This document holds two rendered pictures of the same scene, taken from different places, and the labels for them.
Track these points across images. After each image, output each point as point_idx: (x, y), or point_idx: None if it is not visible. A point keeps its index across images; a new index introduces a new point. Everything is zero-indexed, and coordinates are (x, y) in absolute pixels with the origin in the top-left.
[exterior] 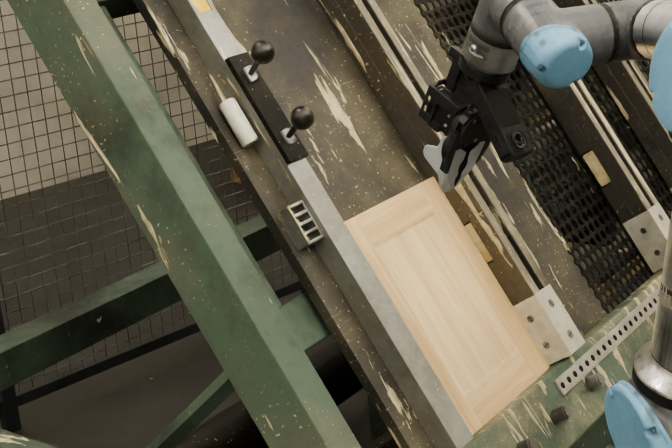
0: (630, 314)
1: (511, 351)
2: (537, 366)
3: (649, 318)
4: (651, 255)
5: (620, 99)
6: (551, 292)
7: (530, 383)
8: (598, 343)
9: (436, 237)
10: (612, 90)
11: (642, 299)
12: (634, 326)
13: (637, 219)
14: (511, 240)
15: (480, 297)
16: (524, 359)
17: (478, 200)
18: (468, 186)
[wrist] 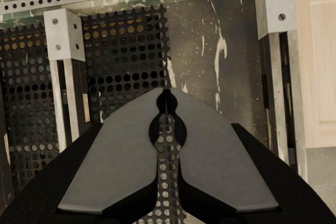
0: None
1: (316, 5)
2: None
3: None
4: (78, 28)
5: (4, 151)
6: (273, 25)
7: None
8: None
9: (330, 105)
10: (7, 159)
11: None
12: None
13: (78, 56)
14: (282, 78)
15: (317, 51)
16: None
17: (302, 119)
18: (304, 133)
